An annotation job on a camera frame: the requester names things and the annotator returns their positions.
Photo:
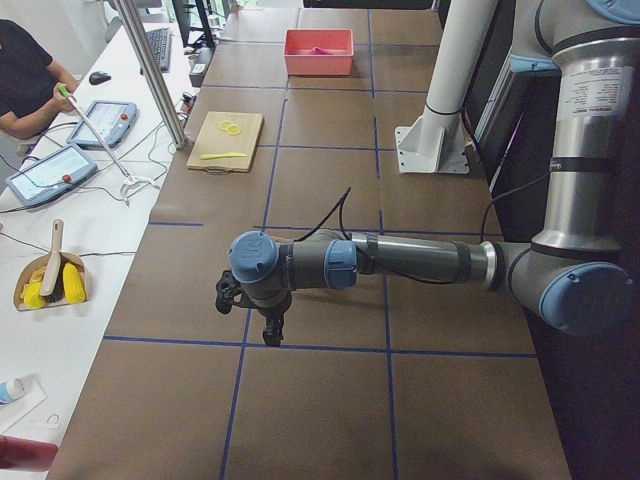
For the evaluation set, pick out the bamboo cutting board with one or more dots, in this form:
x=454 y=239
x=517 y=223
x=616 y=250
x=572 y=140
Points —
x=212 y=139

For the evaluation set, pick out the white column with base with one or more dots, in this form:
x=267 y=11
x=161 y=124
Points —
x=434 y=143

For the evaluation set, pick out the aluminium frame post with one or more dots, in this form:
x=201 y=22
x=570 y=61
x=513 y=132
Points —
x=133 y=26

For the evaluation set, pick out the black computer mouse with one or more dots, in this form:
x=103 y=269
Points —
x=98 y=77

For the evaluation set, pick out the teach pendant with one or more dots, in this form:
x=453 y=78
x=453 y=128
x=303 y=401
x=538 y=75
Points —
x=111 y=119
x=52 y=176

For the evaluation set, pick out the pink plastic bin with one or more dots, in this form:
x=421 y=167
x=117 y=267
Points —
x=317 y=66

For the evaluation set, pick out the teach pendant far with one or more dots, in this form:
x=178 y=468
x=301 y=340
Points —
x=111 y=119

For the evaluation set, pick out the black keyboard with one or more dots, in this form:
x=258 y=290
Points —
x=160 y=43

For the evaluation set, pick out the small white bottle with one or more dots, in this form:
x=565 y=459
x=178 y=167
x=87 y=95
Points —
x=24 y=391

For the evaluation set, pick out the lemon slice one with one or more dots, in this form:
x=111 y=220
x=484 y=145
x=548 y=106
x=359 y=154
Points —
x=227 y=125

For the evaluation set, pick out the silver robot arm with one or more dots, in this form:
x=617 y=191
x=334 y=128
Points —
x=568 y=273

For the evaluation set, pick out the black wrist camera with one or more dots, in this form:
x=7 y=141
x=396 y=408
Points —
x=229 y=294

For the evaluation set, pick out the teach pendant near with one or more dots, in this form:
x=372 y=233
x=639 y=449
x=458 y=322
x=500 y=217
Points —
x=52 y=176

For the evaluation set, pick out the wooden dustpan with brush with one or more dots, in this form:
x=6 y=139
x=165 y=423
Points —
x=55 y=279

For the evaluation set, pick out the reacher grabber stick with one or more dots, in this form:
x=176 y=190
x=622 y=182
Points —
x=131 y=182

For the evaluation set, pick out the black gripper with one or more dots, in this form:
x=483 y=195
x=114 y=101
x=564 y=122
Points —
x=275 y=309

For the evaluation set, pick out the seated person black shirt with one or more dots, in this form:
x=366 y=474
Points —
x=30 y=81

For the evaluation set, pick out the black power box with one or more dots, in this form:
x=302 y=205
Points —
x=199 y=63

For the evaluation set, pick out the yellow plastic knife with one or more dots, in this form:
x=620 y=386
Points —
x=225 y=155

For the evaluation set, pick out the pink microfiber cloth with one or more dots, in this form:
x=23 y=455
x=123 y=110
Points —
x=317 y=51

